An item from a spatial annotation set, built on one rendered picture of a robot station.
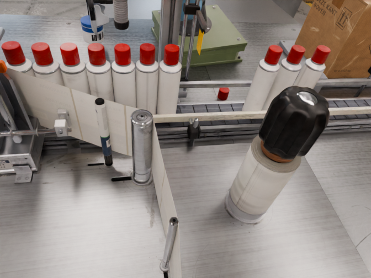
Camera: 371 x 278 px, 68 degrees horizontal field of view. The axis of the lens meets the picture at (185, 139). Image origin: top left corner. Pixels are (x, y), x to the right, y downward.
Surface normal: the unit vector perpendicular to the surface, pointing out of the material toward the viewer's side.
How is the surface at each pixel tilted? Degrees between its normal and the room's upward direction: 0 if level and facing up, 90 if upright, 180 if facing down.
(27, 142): 0
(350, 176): 0
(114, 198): 0
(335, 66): 90
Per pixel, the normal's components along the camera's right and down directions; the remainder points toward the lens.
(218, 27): 0.09, -0.61
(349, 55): 0.20, 0.75
